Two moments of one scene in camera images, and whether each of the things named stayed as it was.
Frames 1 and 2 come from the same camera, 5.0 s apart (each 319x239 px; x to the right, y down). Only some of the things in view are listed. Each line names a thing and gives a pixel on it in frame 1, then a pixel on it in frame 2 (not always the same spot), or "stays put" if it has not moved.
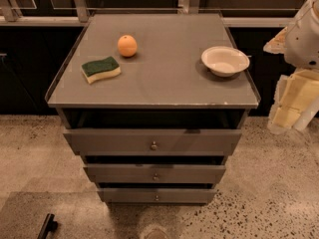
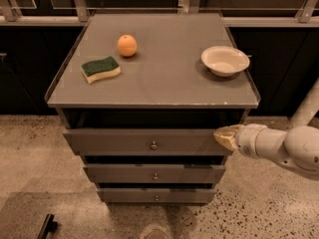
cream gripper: [303, 45] to [246, 139]
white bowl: [224, 61] stays put
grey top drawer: [152, 141] stays put
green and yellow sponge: [100, 69] stays put
